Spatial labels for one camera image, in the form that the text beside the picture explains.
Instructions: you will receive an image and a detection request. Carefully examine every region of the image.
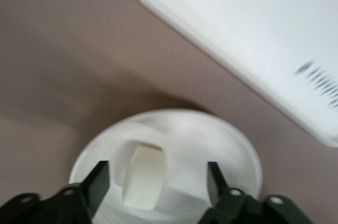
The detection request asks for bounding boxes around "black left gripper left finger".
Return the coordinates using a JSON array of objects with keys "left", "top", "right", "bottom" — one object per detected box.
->
[{"left": 0, "top": 160, "right": 110, "bottom": 224}]

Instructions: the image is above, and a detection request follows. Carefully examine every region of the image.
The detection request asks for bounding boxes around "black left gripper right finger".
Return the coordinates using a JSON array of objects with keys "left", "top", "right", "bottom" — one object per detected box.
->
[{"left": 198, "top": 161, "right": 319, "bottom": 224}]

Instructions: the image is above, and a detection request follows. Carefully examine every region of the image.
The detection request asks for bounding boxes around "small white steamed bun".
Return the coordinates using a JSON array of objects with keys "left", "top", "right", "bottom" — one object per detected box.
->
[{"left": 121, "top": 142, "right": 168, "bottom": 211}]

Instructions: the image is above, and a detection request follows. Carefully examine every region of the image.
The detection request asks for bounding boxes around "round cream plate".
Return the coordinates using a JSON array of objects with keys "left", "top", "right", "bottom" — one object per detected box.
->
[{"left": 68, "top": 108, "right": 264, "bottom": 224}]

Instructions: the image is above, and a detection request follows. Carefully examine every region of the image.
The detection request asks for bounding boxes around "cream rabbit print tray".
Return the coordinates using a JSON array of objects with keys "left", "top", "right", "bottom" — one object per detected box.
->
[{"left": 126, "top": 0, "right": 338, "bottom": 148}]

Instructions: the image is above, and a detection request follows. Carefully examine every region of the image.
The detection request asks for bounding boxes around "brown table cover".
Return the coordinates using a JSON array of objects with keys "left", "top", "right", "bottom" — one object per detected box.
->
[{"left": 0, "top": 0, "right": 338, "bottom": 224}]

